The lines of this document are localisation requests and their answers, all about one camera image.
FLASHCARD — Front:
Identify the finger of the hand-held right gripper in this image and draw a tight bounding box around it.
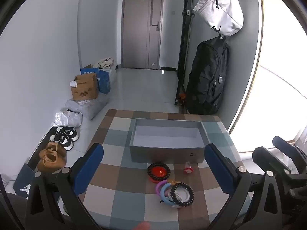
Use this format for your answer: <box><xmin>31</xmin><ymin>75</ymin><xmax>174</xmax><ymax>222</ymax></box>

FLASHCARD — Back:
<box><xmin>253</xmin><ymin>147</ymin><xmax>296</xmax><ymax>181</ymax></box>
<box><xmin>273</xmin><ymin>136</ymin><xmax>307</xmax><ymax>171</ymax></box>

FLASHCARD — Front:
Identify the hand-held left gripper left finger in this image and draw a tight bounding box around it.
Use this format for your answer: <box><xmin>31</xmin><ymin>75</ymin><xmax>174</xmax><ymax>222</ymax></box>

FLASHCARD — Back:
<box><xmin>25</xmin><ymin>143</ymin><xmax>104</xmax><ymax>230</ymax></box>

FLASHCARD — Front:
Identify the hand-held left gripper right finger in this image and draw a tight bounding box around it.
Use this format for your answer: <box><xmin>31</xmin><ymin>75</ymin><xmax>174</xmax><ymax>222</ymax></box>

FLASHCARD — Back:
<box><xmin>204</xmin><ymin>143</ymin><xmax>286</xmax><ymax>230</ymax></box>

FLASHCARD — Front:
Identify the black spiral hair tie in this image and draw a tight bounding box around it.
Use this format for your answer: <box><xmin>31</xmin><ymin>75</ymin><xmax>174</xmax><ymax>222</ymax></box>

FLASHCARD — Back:
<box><xmin>169</xmin><ymin>182</ymin><xmax>195</xmax><ymax>208</ymax></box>
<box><xmin>147</xmin><ymin>163</ymin><xmax>171</xmax><ymax>182</ymax></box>

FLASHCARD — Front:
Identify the white round badge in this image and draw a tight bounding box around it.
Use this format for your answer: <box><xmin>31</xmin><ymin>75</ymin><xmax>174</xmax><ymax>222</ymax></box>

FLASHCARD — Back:
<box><xmin>168</xmin><ymin>187</ymin><xmax>190</xmax><ymax>204</ymax></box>

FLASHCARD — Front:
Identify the grey cardboard box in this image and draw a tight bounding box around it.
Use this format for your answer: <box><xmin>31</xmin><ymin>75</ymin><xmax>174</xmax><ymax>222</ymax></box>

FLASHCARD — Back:
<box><xmin>129</xmin><ymin>118</ymin><xmax>209</xmax><ymax>164</ymax></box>

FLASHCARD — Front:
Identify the light blue ring bracelet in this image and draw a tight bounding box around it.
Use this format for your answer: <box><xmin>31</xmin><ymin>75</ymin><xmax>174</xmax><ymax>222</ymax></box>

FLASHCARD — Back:
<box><xmin>160</xmin><ymin>184</ymin><xmax>179</xmax><ymax>206</ymax></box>

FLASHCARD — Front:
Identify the purple ring bracelet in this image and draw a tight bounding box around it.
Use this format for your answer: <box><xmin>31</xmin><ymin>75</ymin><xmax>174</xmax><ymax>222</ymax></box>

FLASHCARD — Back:
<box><xmin>155</xmin><ymin>180</ymin><xmax>172</xmax><ymax>198</ymax></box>

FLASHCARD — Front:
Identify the black white sandal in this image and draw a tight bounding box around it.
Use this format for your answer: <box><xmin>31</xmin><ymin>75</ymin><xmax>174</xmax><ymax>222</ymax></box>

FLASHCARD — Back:
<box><xmin>56</xmin><ymin>126</ymin><xmax>80</xmax><ymax>142</ymax></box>
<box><xmin>49</xmin><ymin>134</ymin><xmax>75</xmax><ymax>151</ymax></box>

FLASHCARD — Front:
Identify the tan shoe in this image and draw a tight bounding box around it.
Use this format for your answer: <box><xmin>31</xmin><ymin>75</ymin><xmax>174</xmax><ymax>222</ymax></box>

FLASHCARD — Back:
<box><xmin>45</xmin><ymin>142</ymin><xmax>67</xmax><ymax>158</ymax></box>
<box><xmin>37</xmin><ymin>149</ymin><xmax>67</xmax><ymax>174</ymax></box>

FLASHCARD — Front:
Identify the checkered tablecloth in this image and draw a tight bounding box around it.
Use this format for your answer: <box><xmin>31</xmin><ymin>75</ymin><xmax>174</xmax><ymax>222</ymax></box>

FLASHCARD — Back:
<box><xmin>79</xmin><ymin>109</ymin><xmax>246</xmax><ymax>230</ymax></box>

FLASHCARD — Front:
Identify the black shoe mat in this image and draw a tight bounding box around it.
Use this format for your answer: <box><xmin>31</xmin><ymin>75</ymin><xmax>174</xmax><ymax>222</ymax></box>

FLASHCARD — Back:
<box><xmin>27</xmin><ymin>126</ymin><xmax>63</xmax><ymax>171</ymax></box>

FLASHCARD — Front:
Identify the white plastic bag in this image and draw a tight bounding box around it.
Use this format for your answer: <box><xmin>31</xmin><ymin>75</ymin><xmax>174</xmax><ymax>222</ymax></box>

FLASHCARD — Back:
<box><xmin>55</xmin><ymin>108</ymin><xmax>83</xmax><ymax>128</ymax></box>

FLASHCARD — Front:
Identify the red round badge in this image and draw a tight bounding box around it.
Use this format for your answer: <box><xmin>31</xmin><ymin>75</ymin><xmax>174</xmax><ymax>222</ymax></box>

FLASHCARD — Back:
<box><xmin>147</xmin><ymin>163</ymin><xmax>171</xmax><ymax>184</ymax></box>

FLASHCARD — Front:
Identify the grey plastic bag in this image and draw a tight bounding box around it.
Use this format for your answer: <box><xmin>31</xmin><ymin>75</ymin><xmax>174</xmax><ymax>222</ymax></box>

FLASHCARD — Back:
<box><xmin>66</xmin><ymin>93</ymin><xmax>110</xmax><ymax>121</ymax></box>

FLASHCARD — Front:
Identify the dark blue paper bag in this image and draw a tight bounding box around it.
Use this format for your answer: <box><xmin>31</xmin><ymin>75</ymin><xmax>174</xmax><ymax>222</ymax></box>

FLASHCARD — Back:
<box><xmin>13</xmin><ymin>164</ymin><xmax>37</xmax><ymax>200</ymax></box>

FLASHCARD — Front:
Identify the brown cardboard box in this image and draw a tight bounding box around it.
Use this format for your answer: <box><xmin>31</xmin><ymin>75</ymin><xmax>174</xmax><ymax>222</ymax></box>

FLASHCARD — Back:
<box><xmin>70</xmin><ymin>73</ymin><xmax>99</xmax><ymax>101</ymax></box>

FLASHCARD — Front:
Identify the black backpack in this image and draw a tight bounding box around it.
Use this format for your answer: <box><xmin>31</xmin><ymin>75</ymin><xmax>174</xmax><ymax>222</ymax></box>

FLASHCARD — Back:
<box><xmin>186</xmin><ymin>37</ymin><xmax>230</xmax><ymax>115</ymax></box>

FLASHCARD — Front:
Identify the blue carton with white print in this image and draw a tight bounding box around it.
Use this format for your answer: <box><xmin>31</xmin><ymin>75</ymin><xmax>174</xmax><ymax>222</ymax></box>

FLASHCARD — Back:
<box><xmin>80</xmin><ymin>65</ymin><xmax>99</xmax><ymax>76</ymax></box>

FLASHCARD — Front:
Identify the white storage bag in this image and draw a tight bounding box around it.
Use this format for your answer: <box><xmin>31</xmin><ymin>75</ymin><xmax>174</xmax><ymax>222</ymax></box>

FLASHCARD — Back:
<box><xmin>106</xmin><ymin>65</ymin><xmax>118</xmax><ymax>84</ymax></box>

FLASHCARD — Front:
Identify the beige tote bag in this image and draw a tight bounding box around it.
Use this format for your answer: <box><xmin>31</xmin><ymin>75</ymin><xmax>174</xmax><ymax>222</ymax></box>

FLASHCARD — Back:
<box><xmin>93</xmin><ymin>57</ymin><xmax>114</xmax><ymax>69</ymax></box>

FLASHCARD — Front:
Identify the grey door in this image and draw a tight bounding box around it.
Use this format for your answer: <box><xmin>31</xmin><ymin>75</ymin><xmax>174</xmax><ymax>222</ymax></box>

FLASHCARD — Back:
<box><xmin>121</xmin><ymin>0</ymin><xmax>165</xmax><ymax>69</ymax></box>

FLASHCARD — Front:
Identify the white sling bag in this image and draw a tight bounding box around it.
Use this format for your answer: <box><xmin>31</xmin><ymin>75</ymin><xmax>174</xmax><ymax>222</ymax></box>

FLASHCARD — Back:
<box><xmin>192</xmin><ymin>0</ymin><xmax>244</xmax><ymax>37</ymax></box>

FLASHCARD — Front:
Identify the tall black frame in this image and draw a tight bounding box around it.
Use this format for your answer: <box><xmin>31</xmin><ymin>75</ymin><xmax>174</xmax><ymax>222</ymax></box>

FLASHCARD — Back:
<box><xmin>175</xmin><ymin>0</ymin><xmax>194</xmax><ymax>106</ymax></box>

